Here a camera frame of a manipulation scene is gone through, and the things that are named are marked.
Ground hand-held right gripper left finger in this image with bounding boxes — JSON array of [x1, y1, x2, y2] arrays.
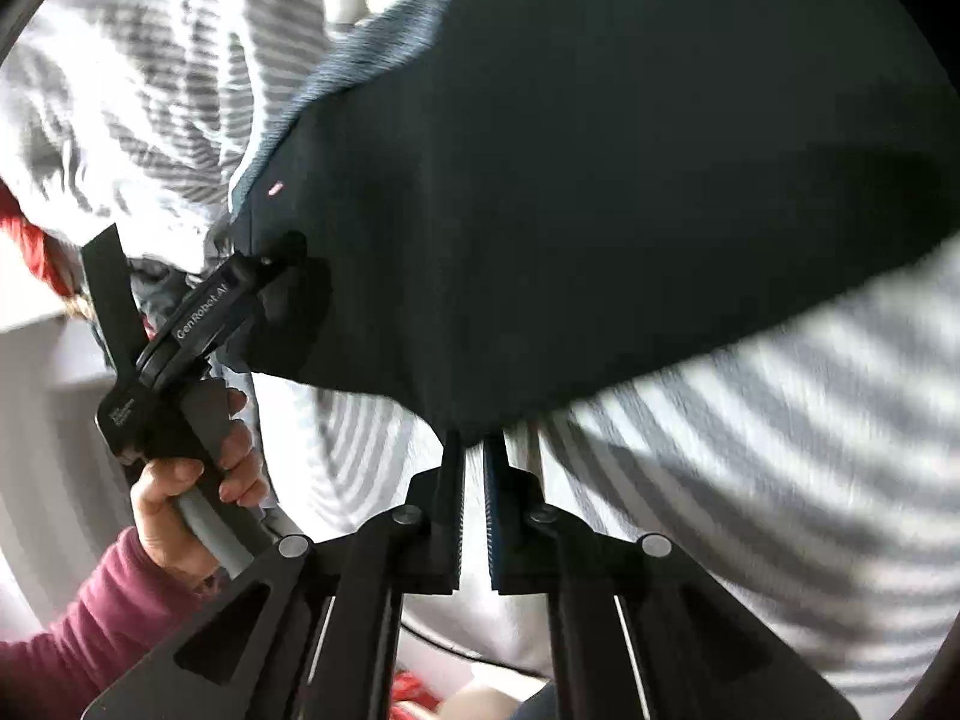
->
[[79, 427, 467, 720]]

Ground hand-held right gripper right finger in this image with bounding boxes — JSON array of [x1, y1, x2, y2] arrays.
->
[[484, 431, 863, 720]]

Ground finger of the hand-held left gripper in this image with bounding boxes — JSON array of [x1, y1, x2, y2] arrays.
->
[[255, 231, 311, 280]]

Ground black pants patterned blue waistband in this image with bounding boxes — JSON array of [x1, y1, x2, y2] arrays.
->
[[225, 0, 960, 452]]

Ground person's left hand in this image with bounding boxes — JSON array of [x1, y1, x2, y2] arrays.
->
[[131, 388, 269, 580]]

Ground grey clothes pile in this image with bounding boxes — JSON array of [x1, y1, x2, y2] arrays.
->
[[129, 259, 226, 342]]

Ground red embroidered pillow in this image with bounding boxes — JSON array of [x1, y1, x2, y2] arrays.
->
[[0, 181, 85, 299]]

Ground grey striped quilt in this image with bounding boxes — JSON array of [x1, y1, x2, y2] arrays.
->
[[0, 0, 481, 275]]

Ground white bed sheet grey arcs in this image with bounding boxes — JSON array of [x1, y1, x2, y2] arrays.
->
[[251, 229, 960, 700]]

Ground black cable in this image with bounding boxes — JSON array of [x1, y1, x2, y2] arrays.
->
[[399, 619, 552, 674]]

